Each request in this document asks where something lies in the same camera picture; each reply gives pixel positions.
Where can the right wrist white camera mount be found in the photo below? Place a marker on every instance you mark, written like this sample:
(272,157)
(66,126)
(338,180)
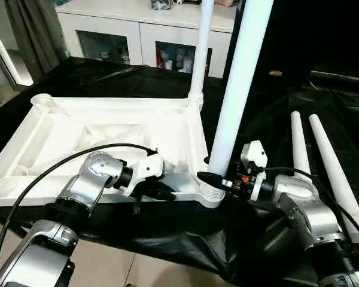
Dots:
(254,152)

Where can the white plastic table top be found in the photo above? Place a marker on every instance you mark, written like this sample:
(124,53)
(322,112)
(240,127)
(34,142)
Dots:
(92,116)

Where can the white glass-door cabinet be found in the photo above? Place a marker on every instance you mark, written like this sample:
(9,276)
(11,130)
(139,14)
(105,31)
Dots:
(137,27)

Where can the white plastic table leg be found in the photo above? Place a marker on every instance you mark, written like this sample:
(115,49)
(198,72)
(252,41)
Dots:
(202,45)
(300,149)
(332,167)
(239,89)

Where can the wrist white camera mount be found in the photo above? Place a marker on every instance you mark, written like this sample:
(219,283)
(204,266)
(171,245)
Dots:
(146,170)
(254,152)

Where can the black shiny mat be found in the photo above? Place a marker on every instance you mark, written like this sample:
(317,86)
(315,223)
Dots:
(182,227)

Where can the black backdrop cloth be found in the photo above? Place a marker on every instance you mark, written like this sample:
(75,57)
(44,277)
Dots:
(317,30)

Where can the small red packet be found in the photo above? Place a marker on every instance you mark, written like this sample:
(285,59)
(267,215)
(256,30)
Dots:
(160,58)

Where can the small pale label tag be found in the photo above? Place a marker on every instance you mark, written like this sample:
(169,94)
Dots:
(276,72)

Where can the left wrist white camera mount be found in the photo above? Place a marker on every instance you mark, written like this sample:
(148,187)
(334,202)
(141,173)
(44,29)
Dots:
(146,170)

